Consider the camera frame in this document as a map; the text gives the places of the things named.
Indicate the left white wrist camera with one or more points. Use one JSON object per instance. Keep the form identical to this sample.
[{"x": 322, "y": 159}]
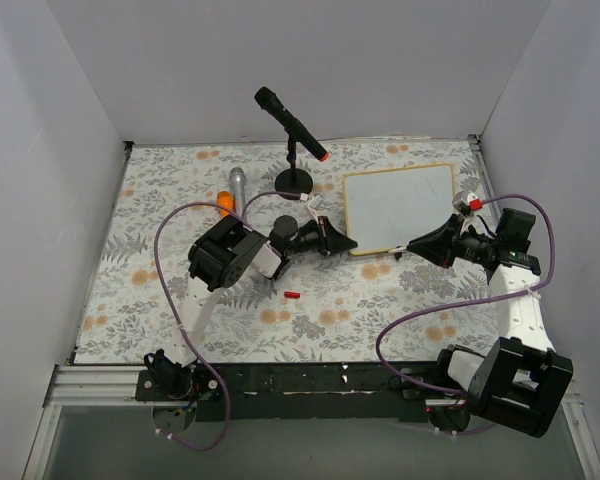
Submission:
[{"x": 312, "y": 204}]

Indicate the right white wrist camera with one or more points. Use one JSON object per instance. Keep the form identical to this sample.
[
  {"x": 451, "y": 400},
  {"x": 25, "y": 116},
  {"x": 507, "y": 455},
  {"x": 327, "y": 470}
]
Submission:
[{"x": 466, "y": 203}]

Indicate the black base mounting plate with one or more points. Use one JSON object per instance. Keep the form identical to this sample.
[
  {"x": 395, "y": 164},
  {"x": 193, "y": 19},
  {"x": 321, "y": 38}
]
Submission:
[{"x": 300, "y": 391}]

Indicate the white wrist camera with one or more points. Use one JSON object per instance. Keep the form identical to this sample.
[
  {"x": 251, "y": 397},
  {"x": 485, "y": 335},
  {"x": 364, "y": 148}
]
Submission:
[
  {"x": 312, "y": 204},
  {"x": 466, "y": 203}
]

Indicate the black microphone orange tip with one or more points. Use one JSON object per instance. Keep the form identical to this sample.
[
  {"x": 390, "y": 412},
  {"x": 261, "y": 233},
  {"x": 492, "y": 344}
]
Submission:
[{"x": 270, "y": 103}]

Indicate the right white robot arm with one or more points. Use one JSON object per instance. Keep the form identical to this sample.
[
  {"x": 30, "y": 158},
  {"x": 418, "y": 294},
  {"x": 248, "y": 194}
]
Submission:
[{"x": 520, "y": 383}]

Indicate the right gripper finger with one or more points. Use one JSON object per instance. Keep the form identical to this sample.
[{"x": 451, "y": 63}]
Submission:
[
  {"x": 437, "y": 242},
  {"x": 437, "y": 254}
]

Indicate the black microphone stand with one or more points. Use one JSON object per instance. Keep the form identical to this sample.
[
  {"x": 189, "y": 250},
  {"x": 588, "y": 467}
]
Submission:
[{"x": 293, "y": 180}]

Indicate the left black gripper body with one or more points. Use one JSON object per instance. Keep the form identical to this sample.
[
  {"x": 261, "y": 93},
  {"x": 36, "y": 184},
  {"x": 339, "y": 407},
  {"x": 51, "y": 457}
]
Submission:
[{"x": 323, "y": 237}]

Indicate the floral table mat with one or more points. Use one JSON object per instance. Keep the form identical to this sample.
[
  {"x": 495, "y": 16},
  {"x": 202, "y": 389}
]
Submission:
[{"x": 350, "y": 309}]

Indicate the yellow framed whiteboard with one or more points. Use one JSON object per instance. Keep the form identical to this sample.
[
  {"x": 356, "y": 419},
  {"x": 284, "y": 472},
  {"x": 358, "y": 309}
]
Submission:
[{"x": 385, "y": 209}]

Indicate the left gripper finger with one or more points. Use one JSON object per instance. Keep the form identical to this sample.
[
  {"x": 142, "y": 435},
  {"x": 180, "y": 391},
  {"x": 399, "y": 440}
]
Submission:
[
  {"x": 330, "y": 233},
  {"x": 337, "y": 243}
]

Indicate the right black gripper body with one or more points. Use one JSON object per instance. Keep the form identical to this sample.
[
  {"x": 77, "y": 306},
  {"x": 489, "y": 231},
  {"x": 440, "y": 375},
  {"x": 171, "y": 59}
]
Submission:
[{"x": 456, "y": 242}]

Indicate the aluminium frame rail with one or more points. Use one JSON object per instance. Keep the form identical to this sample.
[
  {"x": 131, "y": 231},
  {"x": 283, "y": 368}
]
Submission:
[{"x": 93, "y": 386}]

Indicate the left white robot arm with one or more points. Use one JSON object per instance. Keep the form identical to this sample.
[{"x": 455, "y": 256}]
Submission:
[{"x": 217, "y": 261}]

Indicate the silver microphone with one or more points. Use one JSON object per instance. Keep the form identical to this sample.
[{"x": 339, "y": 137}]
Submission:
[{"x": 237, "y": 180}]

